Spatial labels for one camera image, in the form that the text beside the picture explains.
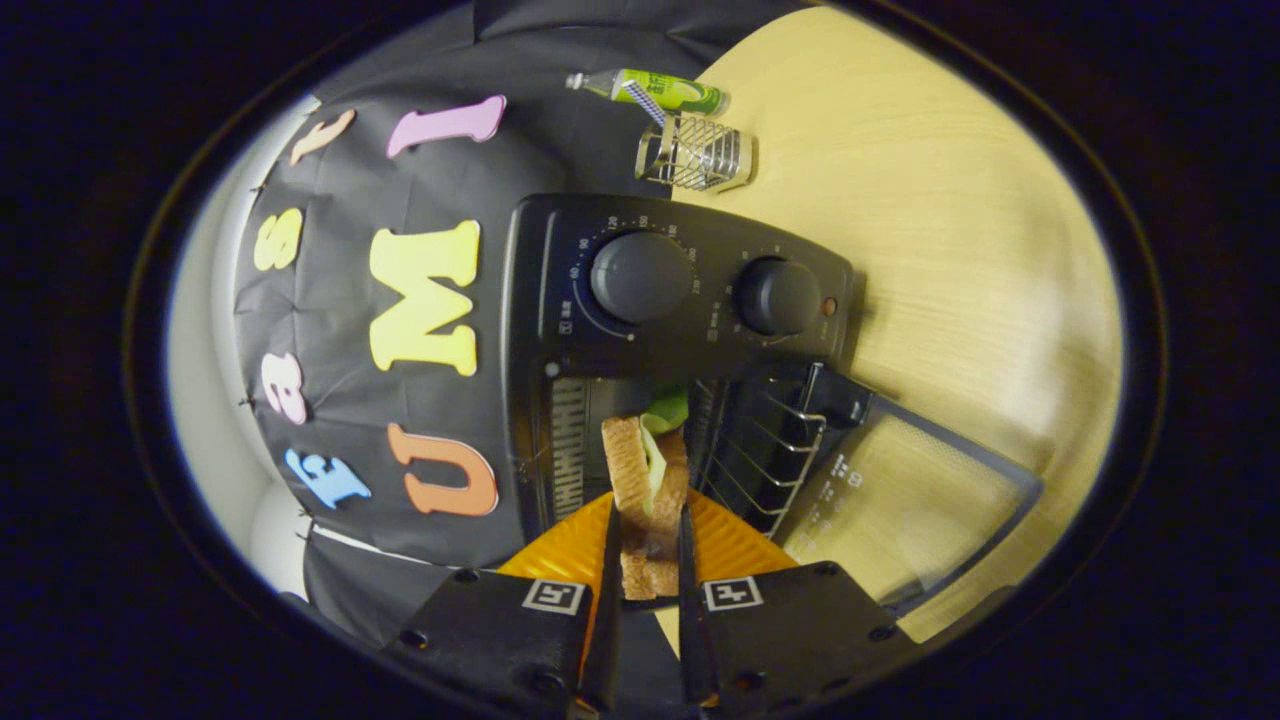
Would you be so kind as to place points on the black toaster oven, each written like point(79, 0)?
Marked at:
point(700, 340)

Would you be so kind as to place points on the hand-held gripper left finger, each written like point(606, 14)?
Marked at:
point(500, 630)

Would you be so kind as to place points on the green label plastic bottle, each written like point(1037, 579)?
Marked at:
point(675, 92)

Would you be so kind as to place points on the toast sandwich with lettuce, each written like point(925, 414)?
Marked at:
point(630, 470)

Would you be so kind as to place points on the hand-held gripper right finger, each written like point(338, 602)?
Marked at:
point(790, 625)

